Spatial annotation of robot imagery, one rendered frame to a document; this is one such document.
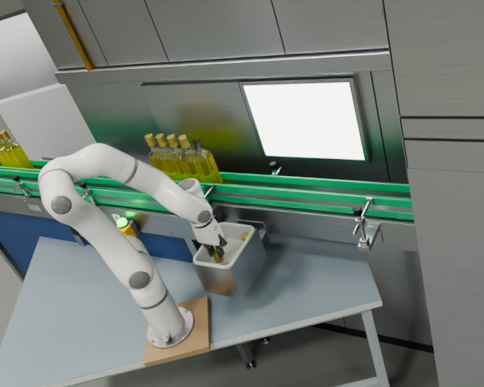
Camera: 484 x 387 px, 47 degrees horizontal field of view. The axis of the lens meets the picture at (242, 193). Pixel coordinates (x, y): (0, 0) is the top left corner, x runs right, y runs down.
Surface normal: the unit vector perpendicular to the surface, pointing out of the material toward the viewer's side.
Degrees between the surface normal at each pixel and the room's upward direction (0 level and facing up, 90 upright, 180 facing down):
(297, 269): 0
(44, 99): 90
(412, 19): 90
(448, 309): 90
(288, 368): 0
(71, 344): 0
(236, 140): 90
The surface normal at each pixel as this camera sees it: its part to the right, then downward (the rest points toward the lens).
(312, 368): -0.29, -0.77
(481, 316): -0.45, 0.64
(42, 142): -0.02, 0.60
